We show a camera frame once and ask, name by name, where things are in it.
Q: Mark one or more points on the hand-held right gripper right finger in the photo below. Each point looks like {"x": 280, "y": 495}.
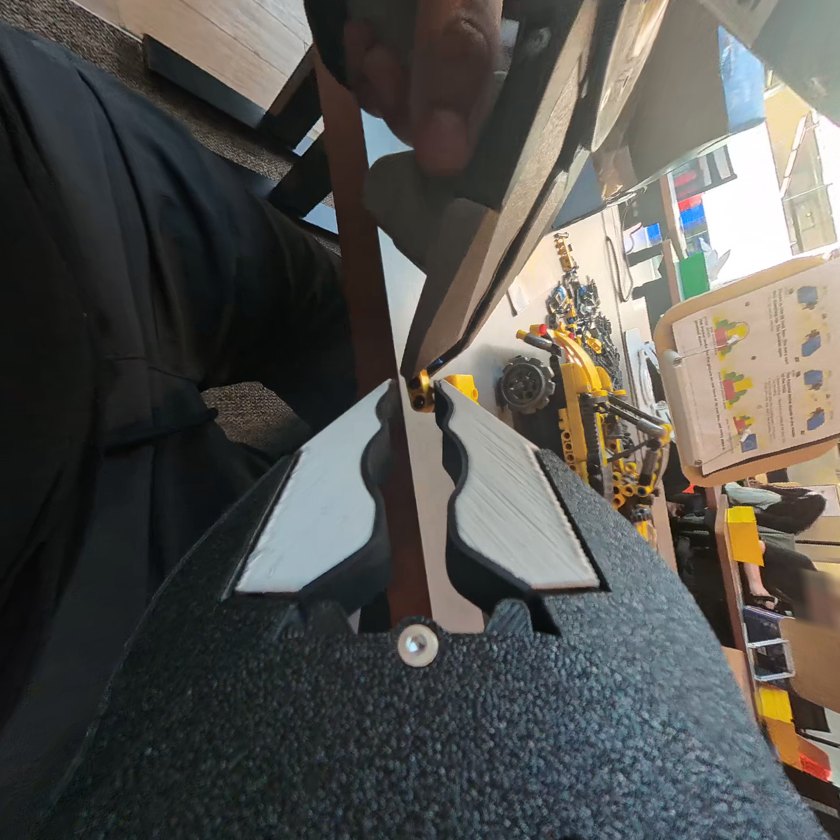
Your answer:
{"x": 518, "y": 512}

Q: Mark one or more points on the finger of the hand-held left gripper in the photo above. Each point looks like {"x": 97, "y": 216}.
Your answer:
{"x": 453, "y": 295}

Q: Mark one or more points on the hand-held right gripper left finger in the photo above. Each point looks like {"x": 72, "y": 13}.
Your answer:
{"x": 315, "y": 518}

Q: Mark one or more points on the yellow rectangular building panel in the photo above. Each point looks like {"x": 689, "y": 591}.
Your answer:
{"x": 463, "y": 384}

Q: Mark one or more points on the short yellow beam with pins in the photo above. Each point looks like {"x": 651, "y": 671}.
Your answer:
{"x": 423, "y": 394}

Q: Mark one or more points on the person's left hand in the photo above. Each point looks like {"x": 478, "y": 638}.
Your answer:
{"x": 446, "y": 79}

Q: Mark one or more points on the pile of small building pieces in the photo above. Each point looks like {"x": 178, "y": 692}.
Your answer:
{"x": 577, "y": 302}

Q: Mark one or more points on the yellow grey toy vehicle model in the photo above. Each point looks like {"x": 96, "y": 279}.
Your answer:
{"x": 577, "y": 394}

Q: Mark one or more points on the yellow storage box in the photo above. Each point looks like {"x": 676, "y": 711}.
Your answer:
{"x": 778, "y": 722}
{"x": 745, "y": 535}

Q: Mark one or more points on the green box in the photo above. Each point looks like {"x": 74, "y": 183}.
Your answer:
{"x": 694, "y": 275}

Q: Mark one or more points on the wooden tray with papers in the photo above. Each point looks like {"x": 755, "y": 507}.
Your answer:
{"x": 754, "y": 367}

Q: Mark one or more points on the black desk frame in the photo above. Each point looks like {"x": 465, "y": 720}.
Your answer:
{"x": 216, "y": 92}

